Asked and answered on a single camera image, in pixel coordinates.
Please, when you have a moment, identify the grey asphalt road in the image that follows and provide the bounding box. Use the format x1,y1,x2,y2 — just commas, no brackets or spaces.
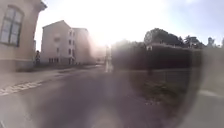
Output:
0,65,224,128

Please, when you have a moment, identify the grass verge with weeds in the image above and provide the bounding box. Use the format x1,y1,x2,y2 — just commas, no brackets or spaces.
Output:
131,69,201,109

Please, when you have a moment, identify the pale multi-storey building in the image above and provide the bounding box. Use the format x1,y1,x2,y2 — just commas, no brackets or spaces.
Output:
40,19,98,66

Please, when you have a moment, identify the pavement beside building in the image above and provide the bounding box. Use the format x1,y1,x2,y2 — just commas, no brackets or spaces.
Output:
0,67,79,90

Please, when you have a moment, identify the beige building with large window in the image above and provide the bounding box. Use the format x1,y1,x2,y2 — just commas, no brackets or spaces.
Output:
0,0,48,72

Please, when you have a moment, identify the light cobblestone kerb strip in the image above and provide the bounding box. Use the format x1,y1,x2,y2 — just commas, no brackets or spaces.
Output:
0,79,46,97

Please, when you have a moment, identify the row of trees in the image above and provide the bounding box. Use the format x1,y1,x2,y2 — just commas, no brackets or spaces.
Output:
143,27,224,50

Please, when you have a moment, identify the dark hedge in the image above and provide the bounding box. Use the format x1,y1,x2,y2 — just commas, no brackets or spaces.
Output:
110,39,204,72

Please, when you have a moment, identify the person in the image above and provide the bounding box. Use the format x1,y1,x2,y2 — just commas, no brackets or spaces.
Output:
34,50,42,66

